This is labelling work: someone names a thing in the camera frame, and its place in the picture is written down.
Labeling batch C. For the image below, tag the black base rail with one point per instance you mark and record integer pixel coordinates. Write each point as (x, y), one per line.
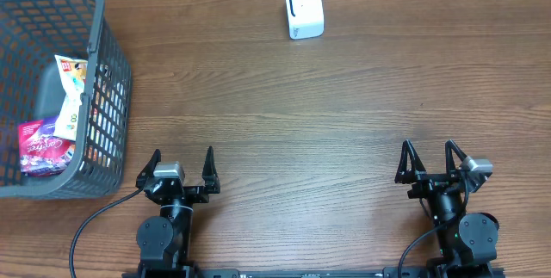
(387, 272)

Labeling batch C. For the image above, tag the white barcode scanner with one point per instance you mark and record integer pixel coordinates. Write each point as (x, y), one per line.
(305, 19)

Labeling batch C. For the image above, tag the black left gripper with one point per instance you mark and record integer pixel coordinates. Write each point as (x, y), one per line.
(200, 195)

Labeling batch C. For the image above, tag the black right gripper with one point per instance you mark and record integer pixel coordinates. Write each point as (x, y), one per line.
(429, 182)

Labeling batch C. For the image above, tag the red purple pad package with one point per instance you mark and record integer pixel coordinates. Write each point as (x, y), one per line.
(41, 153)

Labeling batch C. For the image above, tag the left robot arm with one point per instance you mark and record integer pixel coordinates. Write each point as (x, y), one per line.
(164, 239)

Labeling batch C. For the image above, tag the grey plastic shopping basket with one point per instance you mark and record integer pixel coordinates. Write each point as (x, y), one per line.
(33, 32)

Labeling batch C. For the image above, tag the yellow snack bag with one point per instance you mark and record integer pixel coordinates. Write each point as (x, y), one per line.
(72, 73)

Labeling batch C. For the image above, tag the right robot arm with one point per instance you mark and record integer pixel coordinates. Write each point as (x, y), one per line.
(467, 241)

